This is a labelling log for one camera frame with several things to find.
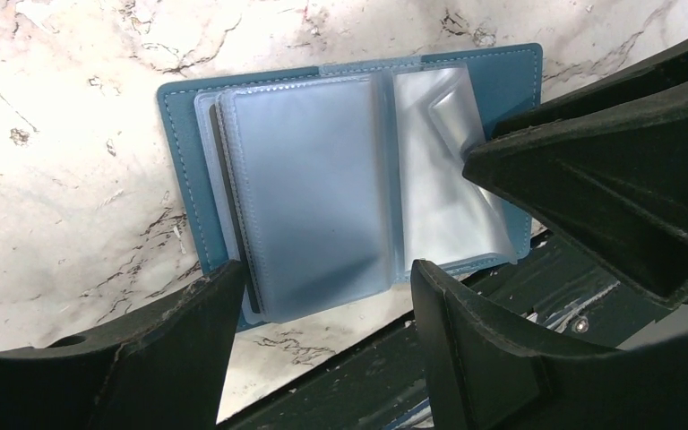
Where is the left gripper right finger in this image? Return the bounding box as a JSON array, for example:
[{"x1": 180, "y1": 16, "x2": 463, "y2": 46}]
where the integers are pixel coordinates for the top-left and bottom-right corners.
[{"x1": 410, "y1": 260, "x2": 688, "y2": 429}]

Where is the blue card holder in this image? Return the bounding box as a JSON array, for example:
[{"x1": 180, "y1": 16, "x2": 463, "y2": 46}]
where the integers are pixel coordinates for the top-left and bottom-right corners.
[{"x1": 156, "y1": 43, "x2": 543, "y2": 331}]

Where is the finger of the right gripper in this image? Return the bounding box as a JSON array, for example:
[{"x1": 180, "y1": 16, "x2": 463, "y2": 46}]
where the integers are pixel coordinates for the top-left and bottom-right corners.
[
  {"x1": 492, "y1": 39, "x2": 688, "y2": 138},
  {"x1": 463, "y1": 82, "x2": 688, "y2": 308}
]

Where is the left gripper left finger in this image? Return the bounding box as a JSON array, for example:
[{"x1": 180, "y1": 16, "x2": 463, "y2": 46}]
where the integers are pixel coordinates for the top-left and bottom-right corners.
[{"x1": 0, "y1": 261, "x2": 247, "y2": 429}]

